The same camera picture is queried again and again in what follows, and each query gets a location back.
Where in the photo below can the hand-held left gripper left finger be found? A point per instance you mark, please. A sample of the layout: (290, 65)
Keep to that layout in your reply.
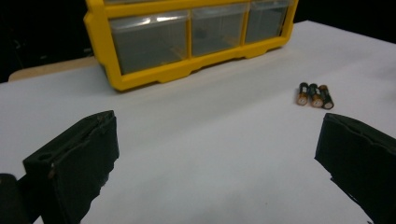
(77, 155)

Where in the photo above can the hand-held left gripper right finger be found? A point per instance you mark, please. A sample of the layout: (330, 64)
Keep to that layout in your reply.
(361, 155)

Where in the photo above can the small black gold battery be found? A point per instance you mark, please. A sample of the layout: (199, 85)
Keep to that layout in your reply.
(302, 93)
(325, 98)
(315, 95)

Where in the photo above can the yellow drawer organizer cabinet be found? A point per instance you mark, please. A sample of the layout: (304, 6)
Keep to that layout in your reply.
(140, 77)

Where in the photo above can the white table cover sheet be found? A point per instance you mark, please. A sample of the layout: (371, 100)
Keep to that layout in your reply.
(202, 140)

